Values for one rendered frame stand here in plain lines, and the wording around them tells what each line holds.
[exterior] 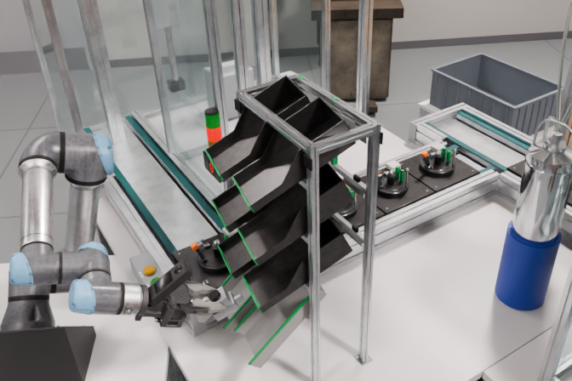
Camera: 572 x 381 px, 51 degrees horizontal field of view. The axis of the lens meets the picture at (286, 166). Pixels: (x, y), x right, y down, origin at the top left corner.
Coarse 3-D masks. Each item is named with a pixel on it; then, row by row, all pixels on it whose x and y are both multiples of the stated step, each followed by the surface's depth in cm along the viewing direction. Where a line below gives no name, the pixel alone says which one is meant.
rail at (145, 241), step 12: (108, 180) 248; (108, 192) 245; (120, 192) 240; (120, 204) 233; (120, 216) 237; (132, 216) 227; (132, 228) 222; (144, 228) 220; (144, 240) 214; (156, 240) 214; (144, 252) 217; (156, 252) 209; (168, 264) 203; (192, 324) 186; (204, 324) 189
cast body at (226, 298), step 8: (224, 288) 151; (208, 296) 151; (216, 296) 148; (224, 296) 149; (232, 296) 153; (240, 296) 152; (224, 304) 149; (232, 304) 150; (216, 312) 150; (224, 312) 151; (232, 312) 152
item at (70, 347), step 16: (0, 336) 162; (16, 336) 162; (32, 336) 163; (48, 336) 163; (64, 336) 164; (80, 336) 175; (0, 352) 165; (16, 352) 166; (32, 352) 166; (48, 352) 167; (64, 352) 167; (80, 352) 174; (0, 368) 169; (16, 368) 169; (32, 368) 170; (48, 368) 170; (64, 368) 171; (80, 368) 173
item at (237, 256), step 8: (232, 240) 173; (240, 240) 172; (224, 248) 173; (232, 248) 171; (240, 248) 170; (224, 256) 169; (232, 256) 169; (240, 256) 168; (248, 256) 166; (232, 264) 167; (240, 264) 166; (248, 264) 162; (232, 272) 162; (240, 272) 163
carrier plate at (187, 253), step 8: (208, 240) 211; (224, 240) 211; (184, 248) 208; (200, 248) 208; (176, 256) 205; (184, 256) 204; (192, 256) 204; (192, 264) 201; (192, 272) 198; (200, 272) 198; (208, 272) 197; (224, 272) 197; (192, 280) 195; (200, 280) 194; (208, 280) 194; (216, 280) 194; (224, 280) 194; (216, 288) 191
